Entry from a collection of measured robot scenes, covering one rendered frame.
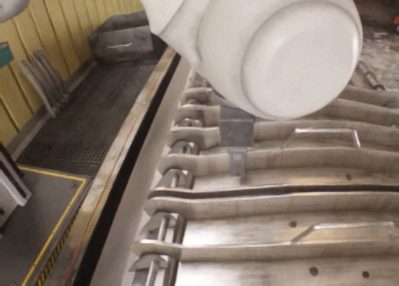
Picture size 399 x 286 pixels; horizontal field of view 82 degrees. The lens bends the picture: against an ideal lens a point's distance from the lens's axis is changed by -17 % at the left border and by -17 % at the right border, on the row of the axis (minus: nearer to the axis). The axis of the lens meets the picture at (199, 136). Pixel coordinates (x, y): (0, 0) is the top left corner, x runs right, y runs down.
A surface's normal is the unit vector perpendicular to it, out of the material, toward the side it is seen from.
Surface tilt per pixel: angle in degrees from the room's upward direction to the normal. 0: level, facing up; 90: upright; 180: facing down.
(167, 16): 111
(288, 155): 90
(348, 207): 90
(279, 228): 6
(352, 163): 90
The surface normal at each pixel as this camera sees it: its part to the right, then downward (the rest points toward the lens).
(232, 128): -0.13, 0.65
